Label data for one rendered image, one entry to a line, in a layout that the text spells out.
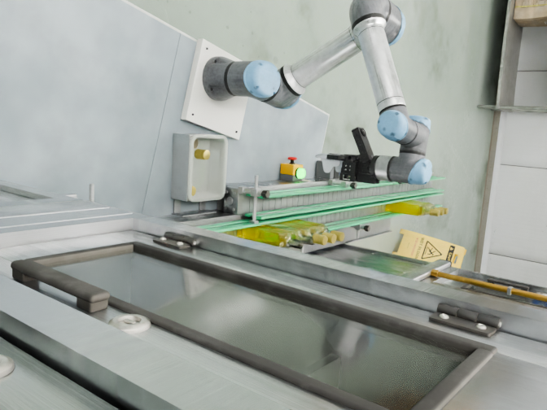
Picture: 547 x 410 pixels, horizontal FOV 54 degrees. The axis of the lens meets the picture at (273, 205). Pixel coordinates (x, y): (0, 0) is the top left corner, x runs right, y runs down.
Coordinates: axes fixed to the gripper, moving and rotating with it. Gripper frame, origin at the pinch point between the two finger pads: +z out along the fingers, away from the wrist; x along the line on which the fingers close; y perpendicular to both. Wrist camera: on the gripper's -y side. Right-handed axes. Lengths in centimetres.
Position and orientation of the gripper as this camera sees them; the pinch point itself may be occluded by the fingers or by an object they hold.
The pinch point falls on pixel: (323, 154)
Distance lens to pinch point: 174.3
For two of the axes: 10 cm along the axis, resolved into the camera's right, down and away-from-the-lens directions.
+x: 6.2, -0.8, 7.8
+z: -7.9, -1.4, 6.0
